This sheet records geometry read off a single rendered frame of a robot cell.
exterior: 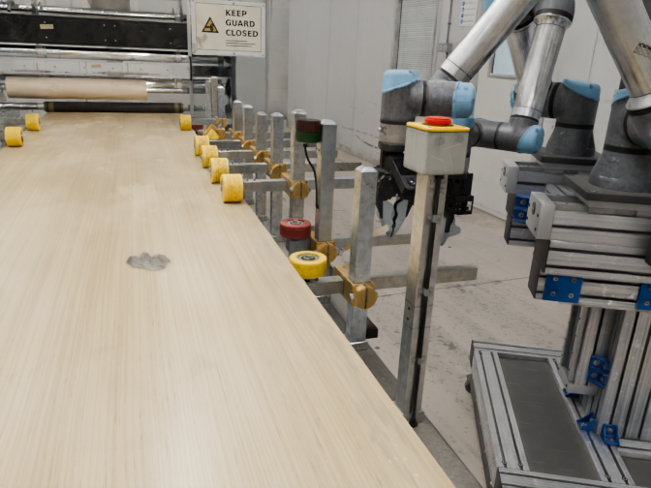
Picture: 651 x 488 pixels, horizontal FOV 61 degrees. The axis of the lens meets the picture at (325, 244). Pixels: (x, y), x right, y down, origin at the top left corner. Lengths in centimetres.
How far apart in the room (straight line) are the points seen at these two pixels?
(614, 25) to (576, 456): 122
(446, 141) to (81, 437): 61
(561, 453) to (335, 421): 129
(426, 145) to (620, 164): 74
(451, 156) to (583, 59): 368
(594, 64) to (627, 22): 313
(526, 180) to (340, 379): 129
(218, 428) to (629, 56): 104
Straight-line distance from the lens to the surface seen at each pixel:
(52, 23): 383
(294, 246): 141
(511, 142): 155
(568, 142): 194
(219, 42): 381
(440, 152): 83
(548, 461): 186
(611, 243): 150
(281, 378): 76
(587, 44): 448
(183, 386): 76
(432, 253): 89
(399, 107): 119
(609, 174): 149
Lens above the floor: 131
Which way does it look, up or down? 19 degrees down
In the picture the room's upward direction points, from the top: 3 degrees clockwise
